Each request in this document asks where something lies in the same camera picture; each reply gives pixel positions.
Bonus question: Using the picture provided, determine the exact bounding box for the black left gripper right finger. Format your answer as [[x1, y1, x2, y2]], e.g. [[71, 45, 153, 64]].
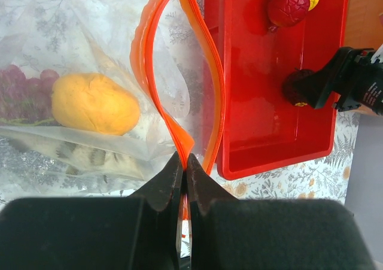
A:
[[186, 155, 374, 269]]

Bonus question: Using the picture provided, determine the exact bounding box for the clear zip top bag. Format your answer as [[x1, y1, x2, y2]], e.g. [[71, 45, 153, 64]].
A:
[[1, 0, 225, 204]]

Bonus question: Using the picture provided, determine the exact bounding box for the dark purple passion fruit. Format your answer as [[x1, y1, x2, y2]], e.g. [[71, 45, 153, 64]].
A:
[[282, 69, 314, 107]]

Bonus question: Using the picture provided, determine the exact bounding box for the grey plastic fish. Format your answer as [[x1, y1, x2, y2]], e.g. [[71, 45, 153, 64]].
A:
[[1, 128, 150, 181]]

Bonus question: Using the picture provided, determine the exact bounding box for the red grape bunch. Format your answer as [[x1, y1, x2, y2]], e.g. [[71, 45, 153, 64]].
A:
[[1, 65, 59, 126]]

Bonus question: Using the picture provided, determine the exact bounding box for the red fruit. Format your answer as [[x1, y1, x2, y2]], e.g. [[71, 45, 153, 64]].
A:
[[267, 0, 311, 31]]

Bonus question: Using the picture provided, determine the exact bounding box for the floral patterned table mat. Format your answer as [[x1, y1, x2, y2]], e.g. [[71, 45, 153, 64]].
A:
[[0, 0, 361, 205]]

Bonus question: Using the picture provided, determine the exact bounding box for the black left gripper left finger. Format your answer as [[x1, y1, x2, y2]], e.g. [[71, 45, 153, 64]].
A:
[[1, 154, 183, 269]]

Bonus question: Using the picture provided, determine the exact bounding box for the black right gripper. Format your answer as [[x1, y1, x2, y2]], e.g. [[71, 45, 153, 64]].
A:
[[294, 47, 382, 114]]

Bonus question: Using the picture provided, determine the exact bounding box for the red plastic tray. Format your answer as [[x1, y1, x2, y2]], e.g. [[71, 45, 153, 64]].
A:
[[204, 0, 348, 180]]

